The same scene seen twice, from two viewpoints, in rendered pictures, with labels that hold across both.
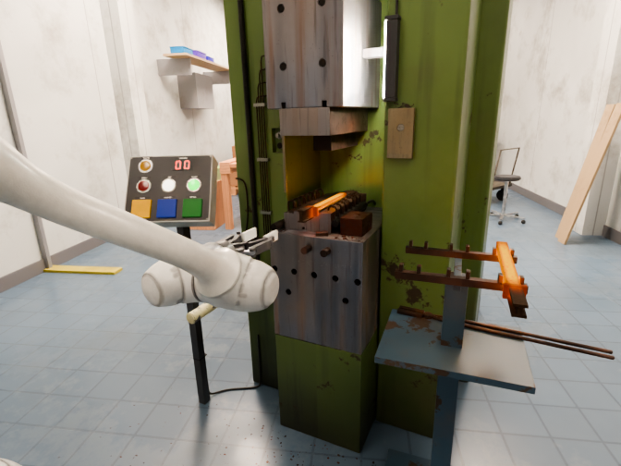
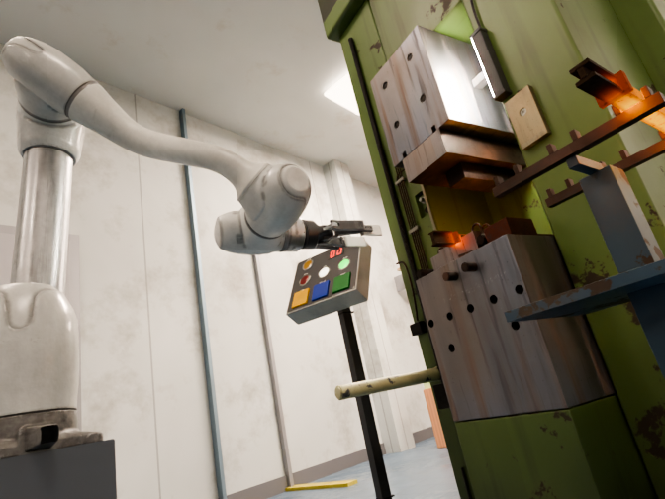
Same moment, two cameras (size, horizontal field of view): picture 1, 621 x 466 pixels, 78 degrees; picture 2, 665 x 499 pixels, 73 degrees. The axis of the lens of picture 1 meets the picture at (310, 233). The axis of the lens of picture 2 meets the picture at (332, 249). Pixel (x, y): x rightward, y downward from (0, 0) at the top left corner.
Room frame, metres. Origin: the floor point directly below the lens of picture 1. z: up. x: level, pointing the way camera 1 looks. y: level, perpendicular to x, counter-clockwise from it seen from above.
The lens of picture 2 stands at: (0.04, -0.35, 0.57)
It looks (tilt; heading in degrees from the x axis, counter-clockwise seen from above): 19 degrees up; 30
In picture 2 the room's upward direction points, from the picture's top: 12 degrees counter-clockwise
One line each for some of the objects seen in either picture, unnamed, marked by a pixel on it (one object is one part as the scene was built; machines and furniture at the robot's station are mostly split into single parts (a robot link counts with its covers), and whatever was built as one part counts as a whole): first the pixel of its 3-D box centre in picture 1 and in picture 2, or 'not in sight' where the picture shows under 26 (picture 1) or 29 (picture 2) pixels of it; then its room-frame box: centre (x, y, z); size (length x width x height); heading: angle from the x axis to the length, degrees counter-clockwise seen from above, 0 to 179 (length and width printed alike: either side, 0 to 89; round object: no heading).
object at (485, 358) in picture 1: (451, 344); (649, 282); (1.00, -0.41, 0.67); 0.40 x 0.30 x 0.02; 69
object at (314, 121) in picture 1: (327, 120); (465, 162); (1.61, -0.08, 1.32); 0.42 x 0.20 x 0.10; 154
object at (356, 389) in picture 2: (226, 295); (392, 382); (1.49, 0.36, 0.62); 0.44 x 0.05 x 0.05; 154
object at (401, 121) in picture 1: (400, 133); (526, 118); (1.39, -0.33, 1.27); 0.09 x 0.02 x 0.17; 64
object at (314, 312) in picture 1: (341, 267); (538, 325); (1.59, -0.13, 0.69); 0.56 x 0.38 x 0.45; 154
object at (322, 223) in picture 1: (328, 208); (496, 253); (1.61, -0.08, 0.96); 0.42 x 0.20 x 0.09; 154
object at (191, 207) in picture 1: (192, 208); (341, 283); (1.46, 0.46, 1.01); 0.07 x 0.05 x 0.07; 89
